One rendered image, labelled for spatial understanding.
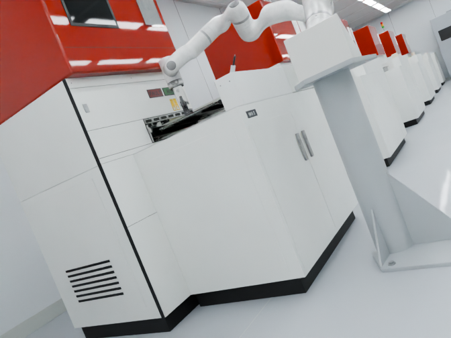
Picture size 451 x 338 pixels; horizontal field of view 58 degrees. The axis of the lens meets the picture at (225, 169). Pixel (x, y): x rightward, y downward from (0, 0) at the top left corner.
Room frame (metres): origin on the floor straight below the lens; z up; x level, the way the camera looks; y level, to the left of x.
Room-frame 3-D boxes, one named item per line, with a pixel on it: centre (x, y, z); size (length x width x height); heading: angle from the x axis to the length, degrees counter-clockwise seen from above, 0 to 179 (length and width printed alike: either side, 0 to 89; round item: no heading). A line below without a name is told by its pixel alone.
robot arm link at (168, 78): (2.16, 0.08, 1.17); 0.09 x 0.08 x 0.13; 9
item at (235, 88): (1.91, -0.28, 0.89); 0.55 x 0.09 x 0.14; 147
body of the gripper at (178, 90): (2.17, 0.08, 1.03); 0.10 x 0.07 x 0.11; 0
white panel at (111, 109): (2.13, 0.28, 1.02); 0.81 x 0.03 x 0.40; 147
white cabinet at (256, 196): (2.18, -0.15, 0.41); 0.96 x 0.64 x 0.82; 147
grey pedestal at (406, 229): (1.66, -0.64, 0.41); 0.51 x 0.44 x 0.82; 51
